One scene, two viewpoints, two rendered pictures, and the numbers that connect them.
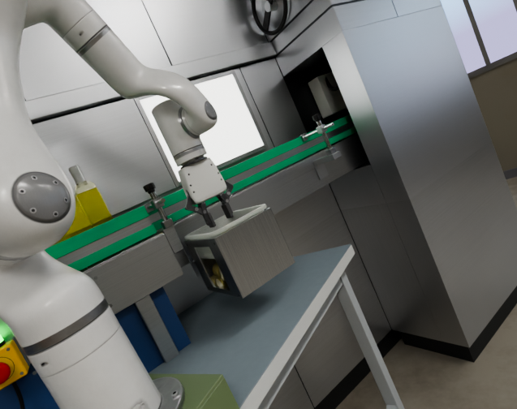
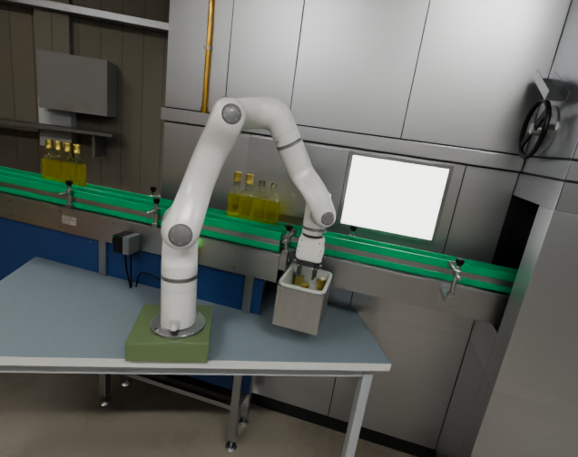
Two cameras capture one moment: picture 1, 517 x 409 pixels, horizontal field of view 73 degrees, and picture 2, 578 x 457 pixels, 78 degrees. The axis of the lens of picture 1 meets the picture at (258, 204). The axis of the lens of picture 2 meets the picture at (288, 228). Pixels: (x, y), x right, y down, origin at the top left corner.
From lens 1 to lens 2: 0.81 m
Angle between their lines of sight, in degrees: 43
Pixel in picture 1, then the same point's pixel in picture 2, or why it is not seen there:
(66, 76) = (319, 116)
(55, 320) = (168, 274)
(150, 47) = (393, 117)
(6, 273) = not seen: hidden behind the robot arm
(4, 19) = (221, 145)
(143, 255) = (262, 257)
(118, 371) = (177, 306)
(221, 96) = (422, 182)
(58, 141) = not seen: hidden behind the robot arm
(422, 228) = (484, 418)
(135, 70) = (298, 171)
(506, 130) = not seen: outside the picture
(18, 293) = (169, 253)
